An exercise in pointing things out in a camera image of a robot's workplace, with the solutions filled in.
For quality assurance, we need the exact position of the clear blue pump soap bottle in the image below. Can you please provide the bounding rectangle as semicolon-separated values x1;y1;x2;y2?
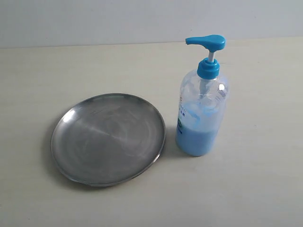
176;35;229;157

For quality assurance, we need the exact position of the round stainless steel plate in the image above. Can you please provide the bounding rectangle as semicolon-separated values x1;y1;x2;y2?
50;93;166;187

